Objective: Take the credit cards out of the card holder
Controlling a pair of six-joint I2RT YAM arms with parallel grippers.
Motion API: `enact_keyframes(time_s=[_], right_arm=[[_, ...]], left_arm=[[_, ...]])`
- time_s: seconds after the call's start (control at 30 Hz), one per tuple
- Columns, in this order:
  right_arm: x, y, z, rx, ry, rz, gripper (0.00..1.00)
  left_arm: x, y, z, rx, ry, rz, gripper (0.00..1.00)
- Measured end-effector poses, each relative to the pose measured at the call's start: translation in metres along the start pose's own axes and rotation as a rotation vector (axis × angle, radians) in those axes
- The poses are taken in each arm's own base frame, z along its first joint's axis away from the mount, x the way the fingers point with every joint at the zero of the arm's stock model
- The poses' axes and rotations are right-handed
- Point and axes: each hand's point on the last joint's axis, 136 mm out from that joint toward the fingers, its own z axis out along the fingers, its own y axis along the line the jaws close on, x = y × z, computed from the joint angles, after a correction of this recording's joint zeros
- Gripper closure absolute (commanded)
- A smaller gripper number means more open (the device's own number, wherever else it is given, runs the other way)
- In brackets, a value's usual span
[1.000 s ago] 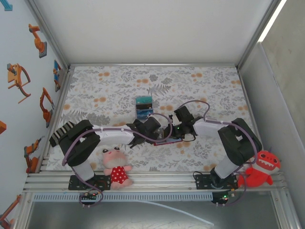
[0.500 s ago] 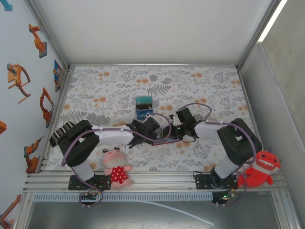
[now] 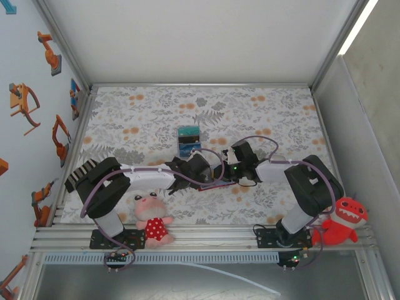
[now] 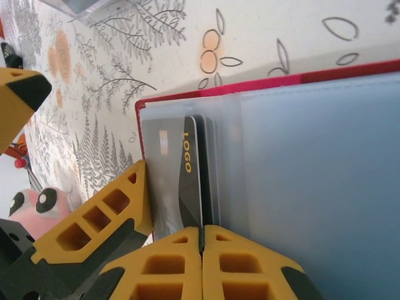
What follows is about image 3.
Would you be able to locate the red and blue book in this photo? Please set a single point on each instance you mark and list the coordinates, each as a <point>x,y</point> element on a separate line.
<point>218,186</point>

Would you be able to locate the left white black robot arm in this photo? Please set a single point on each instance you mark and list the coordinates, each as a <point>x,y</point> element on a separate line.
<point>147,178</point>

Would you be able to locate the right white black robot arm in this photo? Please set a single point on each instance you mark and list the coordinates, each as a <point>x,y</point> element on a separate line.
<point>272,170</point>

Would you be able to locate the blue patterned card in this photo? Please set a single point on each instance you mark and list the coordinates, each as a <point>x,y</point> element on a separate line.
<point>190,150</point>

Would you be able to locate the dark teal card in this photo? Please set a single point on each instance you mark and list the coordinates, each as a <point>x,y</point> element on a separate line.
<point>189,136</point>

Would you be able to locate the floral table mat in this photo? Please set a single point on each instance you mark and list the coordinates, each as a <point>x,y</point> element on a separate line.
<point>218,203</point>

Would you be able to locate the pink plush polka-dot dress toy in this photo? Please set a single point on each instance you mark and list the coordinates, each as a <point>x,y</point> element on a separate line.
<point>154,229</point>

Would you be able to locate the thin white tube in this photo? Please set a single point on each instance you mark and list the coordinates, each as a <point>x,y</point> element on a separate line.
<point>243,278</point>

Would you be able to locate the small green circuit board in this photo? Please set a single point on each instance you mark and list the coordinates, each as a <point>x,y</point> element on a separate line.
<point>117,257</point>

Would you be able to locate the black white striped sock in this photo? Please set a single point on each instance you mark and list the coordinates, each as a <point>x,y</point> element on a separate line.
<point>78,175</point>

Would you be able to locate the red plush monster toy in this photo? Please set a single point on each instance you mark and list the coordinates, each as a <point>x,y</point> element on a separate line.
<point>340,228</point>

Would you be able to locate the wide aluminium base rail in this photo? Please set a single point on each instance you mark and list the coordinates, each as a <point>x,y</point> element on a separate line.
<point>212,239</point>

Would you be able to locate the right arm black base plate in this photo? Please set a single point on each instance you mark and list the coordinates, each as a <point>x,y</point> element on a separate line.
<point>264,239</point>

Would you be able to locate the aluminium frame rail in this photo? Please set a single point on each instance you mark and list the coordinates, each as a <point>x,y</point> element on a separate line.
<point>76,140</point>
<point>203,84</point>
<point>330,140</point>

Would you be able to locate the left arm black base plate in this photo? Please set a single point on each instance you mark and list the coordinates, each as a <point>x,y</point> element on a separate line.
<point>137,234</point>

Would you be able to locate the blue orange gantry wall sticker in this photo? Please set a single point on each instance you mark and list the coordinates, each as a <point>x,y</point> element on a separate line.
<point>74,93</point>

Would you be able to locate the aluminium frame upright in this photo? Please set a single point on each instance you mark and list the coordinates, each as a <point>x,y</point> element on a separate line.
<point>64,43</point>
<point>337,43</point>

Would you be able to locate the aluminium frame leg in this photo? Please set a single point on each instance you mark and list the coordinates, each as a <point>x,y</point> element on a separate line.
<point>375,281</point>
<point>31,278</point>

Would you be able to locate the orange claw gripper wall sticker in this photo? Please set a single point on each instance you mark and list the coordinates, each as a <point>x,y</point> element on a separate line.
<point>20,100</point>

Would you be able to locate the orange block wall sticker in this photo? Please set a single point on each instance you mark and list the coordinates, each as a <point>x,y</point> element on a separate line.
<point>3,167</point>

